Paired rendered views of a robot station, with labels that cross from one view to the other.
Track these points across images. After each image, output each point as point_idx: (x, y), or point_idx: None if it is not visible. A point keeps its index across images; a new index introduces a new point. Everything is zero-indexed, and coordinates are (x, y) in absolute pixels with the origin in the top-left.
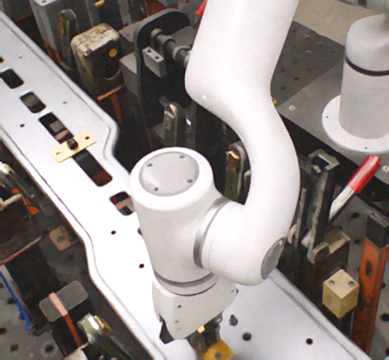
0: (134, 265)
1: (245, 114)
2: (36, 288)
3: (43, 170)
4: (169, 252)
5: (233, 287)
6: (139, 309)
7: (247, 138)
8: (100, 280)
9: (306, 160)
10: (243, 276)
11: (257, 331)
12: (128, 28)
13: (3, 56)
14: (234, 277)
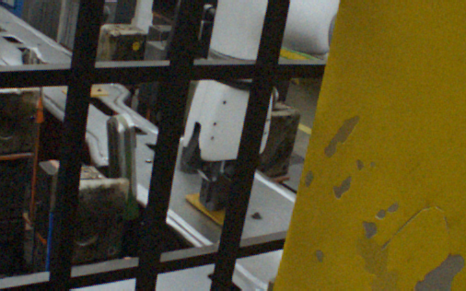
0: (140, 159)
1: None
2: (2, 220)
3: (54, 98)
4: (246, 11)
5: (267, 128)
6: (145, 181)
7: None
8: (104, 161)
9: None
10: (314, 25)
11: (267, 216)
12: (158, 25)
13: (23, 41)
14: (306, 27)
